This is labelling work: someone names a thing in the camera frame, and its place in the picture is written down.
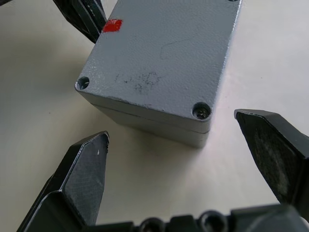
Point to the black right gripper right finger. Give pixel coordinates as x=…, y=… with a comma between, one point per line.
x=272, y=149

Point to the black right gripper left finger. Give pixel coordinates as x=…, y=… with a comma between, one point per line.
x=79, y=174

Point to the silver screw in lid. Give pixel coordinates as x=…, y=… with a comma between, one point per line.
x=202, y=113

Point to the red sticker on lid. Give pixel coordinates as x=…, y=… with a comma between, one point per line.
x=112, y=25

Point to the grey metal box lid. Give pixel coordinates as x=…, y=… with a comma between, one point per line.
x=169, y=53

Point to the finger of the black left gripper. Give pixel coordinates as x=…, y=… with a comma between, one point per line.
x=82, y=17

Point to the grey metal box base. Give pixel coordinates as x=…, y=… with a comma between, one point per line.
x=169, y=130

